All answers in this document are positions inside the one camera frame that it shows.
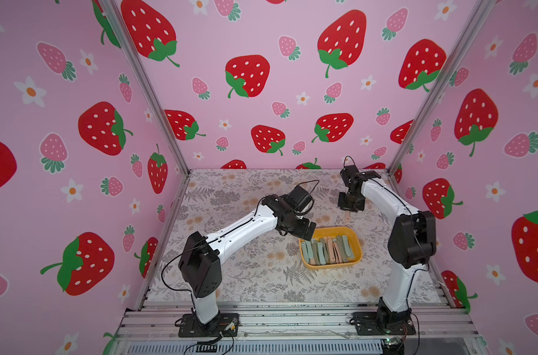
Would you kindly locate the aluminium frame rail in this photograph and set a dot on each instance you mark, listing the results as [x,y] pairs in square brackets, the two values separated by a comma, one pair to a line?
[304,328]

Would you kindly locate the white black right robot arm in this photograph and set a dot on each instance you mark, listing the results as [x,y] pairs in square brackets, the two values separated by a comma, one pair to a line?
[412,241]

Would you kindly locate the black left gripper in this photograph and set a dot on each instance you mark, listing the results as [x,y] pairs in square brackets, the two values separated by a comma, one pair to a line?
[301,231]

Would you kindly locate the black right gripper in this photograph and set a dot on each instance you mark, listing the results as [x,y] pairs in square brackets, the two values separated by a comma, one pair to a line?
[352,202]

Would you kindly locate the yellow plastic storage box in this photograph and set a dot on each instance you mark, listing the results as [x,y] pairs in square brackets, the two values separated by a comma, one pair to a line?
[332,247]

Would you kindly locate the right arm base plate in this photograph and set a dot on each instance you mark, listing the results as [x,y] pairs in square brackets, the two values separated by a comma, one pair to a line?
[383,323]

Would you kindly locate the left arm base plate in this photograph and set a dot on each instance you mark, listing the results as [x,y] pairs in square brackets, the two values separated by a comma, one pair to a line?
[226,324]

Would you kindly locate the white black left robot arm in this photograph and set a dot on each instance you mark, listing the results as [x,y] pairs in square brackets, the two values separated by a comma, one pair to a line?
[203,256]

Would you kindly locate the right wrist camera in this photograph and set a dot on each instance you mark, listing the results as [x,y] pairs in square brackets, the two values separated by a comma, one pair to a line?
[350,177]

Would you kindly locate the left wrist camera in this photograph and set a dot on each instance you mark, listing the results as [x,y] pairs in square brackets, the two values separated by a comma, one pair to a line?
[300,200]

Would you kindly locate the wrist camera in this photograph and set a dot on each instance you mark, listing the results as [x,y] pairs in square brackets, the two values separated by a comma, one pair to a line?
[300,200]
[350,177]

